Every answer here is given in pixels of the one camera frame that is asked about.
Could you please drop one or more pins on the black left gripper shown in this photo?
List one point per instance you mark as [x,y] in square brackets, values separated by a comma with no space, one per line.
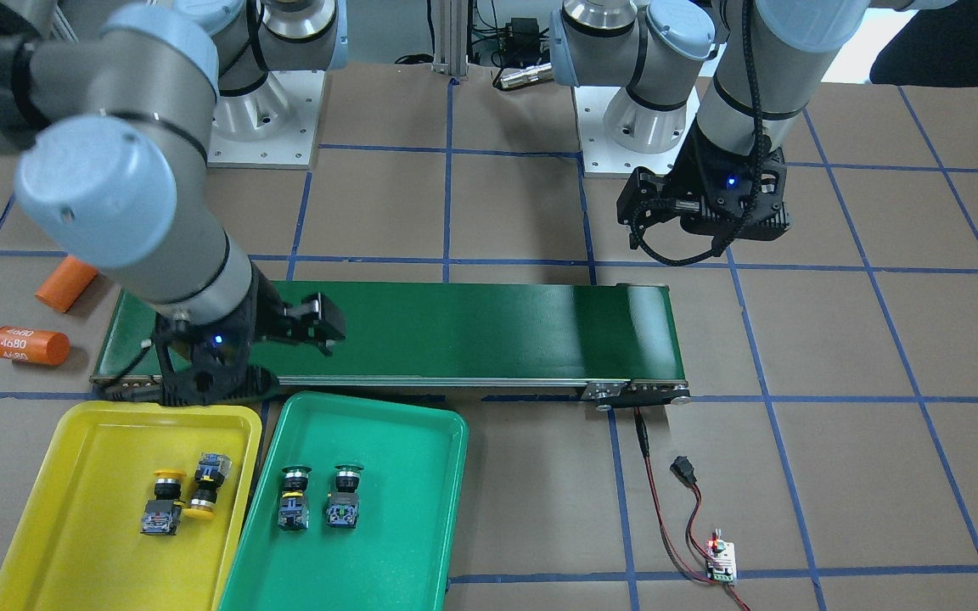
[694,180]

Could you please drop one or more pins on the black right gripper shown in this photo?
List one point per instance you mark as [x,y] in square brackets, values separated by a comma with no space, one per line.
[263,312]

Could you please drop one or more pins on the yellow push button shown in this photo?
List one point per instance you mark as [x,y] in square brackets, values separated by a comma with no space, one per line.
[162,514]
[210,473]

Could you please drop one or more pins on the green push button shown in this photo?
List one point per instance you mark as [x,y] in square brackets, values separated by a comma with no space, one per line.
[293,509]
[343,503]

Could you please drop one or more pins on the plain orange cylinder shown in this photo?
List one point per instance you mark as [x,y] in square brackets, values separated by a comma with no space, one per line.
[65,284]

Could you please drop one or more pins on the orange cylinder labelled 4680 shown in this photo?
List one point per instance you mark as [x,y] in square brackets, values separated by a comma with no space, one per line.
[34,346]

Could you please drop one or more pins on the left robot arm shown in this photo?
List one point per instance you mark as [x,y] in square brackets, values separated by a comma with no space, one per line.
[726,79]

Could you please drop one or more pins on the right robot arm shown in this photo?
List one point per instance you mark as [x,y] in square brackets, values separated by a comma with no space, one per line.
[113,135]

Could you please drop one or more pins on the green conveyor belt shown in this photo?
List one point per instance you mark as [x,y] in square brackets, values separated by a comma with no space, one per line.
[617,345]

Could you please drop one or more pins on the green tray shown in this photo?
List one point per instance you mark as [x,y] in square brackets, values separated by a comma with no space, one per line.
[397,558]

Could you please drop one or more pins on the yellow tray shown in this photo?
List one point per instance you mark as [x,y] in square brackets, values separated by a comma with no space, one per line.
[79,544]

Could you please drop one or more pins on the small controller circuit board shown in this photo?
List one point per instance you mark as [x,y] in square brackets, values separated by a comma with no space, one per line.
[721,560]

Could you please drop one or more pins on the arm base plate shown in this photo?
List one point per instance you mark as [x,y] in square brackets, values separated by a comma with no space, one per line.
[273,127]
[601,156]

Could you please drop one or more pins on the aluminium frame post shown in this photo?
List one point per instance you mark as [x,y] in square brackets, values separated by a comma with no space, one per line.
[450,38]

